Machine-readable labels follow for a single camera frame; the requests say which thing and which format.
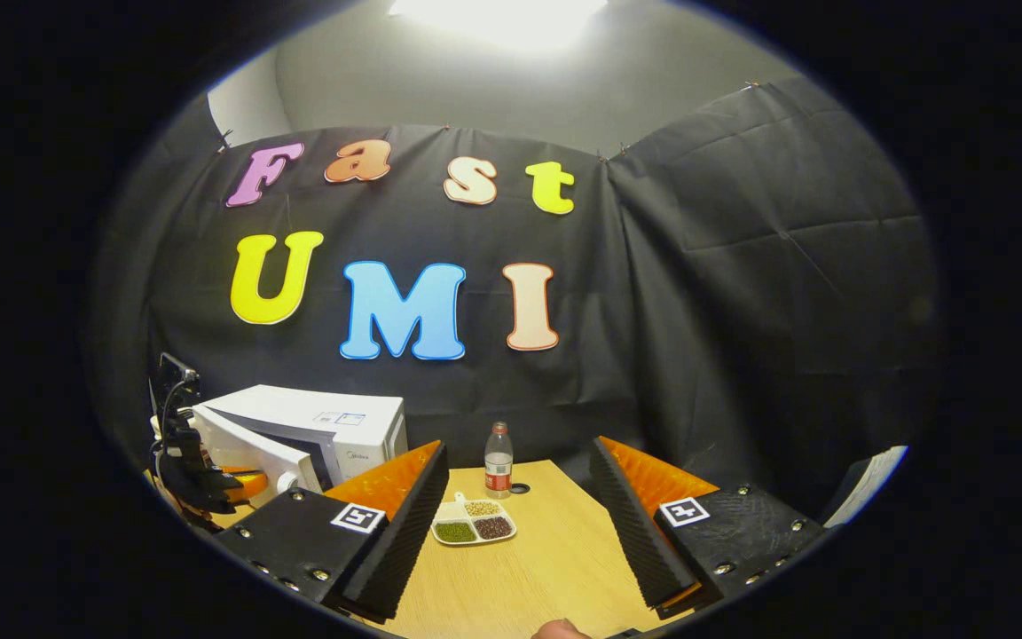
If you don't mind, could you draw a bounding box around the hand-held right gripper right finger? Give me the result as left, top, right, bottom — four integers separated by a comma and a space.
589, 437, 828, 620

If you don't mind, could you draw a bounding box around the black backdrop cloth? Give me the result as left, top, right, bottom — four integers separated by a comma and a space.
90, 75, 942, 525

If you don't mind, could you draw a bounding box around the white microwave oven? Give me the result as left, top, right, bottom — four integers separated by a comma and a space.
190, 384, 408, 509

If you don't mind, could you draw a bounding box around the plastic bottle with red label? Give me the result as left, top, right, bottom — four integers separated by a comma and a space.
484, 422, 514, 499

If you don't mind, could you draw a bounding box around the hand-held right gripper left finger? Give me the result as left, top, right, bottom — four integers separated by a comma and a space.
214, 441, 450, 622

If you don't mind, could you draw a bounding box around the large ceiling light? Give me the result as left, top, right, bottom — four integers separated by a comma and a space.
387, 0, 609, 51

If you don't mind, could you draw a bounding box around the white divided dish of beans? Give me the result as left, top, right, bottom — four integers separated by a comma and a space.
431, 492, 517, 546

